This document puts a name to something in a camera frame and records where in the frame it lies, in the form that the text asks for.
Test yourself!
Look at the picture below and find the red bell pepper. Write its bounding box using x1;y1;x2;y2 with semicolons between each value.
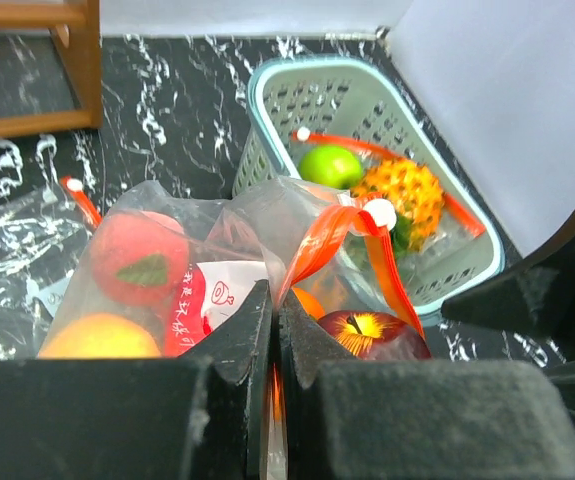
163;260;267;357

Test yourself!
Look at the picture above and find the light blue plastic basket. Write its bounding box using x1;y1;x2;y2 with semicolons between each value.
233;56;505;326

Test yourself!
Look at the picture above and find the dark red apple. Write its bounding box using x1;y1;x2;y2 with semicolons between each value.
317;310;432;361

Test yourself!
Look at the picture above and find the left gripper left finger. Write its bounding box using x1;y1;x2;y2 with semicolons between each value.
0;281;272;479

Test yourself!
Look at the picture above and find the yellow orange peach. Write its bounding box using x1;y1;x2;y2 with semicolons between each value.
38;313;162;359

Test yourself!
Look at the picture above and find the wooden shelf rack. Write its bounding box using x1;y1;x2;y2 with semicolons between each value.
0;1;103;143

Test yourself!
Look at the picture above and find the pink peach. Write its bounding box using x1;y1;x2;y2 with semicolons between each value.
90;210;190;306

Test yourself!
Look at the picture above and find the clear orange-zip bag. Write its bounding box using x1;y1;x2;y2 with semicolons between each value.
36;174;433;480

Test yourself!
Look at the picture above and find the small orange pineapple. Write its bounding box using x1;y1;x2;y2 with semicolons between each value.
350;157;444;252

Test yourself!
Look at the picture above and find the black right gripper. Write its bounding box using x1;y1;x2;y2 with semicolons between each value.
441;209;575;479

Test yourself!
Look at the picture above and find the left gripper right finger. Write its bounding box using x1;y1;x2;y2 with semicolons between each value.
277;296;575;479

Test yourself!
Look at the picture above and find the orange fruit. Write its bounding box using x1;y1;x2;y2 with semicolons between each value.
291;287;326;321

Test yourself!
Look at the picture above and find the green lime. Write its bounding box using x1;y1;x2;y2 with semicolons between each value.
297;145;363;190

